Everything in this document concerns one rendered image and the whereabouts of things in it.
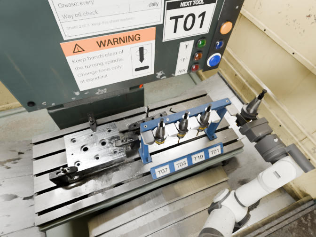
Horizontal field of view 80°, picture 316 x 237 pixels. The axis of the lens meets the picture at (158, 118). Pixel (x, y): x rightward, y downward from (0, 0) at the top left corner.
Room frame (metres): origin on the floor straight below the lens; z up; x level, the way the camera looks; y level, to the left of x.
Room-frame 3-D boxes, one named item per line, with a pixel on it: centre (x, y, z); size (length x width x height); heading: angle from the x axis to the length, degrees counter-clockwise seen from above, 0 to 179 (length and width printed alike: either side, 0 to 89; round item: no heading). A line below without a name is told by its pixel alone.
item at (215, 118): (0.53, -0.26, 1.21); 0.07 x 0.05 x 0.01; 26
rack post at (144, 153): (0.44, 0.06, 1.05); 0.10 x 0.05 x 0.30; 26
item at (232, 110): (0.58, -0.36, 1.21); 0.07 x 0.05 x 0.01; 26
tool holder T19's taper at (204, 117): (0.51, -0.21, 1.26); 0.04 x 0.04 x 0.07
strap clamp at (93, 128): (0.58, 0.38, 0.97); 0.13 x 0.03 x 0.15; 26
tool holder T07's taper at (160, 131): (0.41, -0.02, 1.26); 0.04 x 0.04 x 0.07
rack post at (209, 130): (0.63, -0.34, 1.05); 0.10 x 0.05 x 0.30; 26
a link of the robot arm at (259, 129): (0.38, -0.40, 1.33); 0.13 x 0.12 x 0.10; 116
